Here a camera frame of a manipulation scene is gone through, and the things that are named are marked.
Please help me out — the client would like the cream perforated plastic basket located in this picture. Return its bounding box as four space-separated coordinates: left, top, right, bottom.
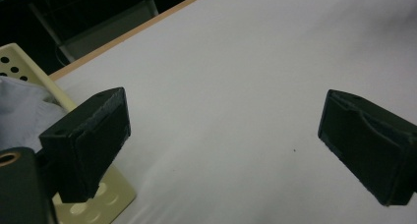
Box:
0 42 138 224

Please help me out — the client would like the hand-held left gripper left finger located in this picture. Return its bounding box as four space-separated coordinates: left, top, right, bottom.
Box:
38 86 132 204

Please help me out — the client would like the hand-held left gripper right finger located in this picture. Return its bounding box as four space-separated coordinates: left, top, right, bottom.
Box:
317 88 417 207

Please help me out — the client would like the white metal desk frame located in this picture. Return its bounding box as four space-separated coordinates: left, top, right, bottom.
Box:
29 0 159 64

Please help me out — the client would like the light blue tank top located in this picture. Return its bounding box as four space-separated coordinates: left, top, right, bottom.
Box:
0 75 69 154

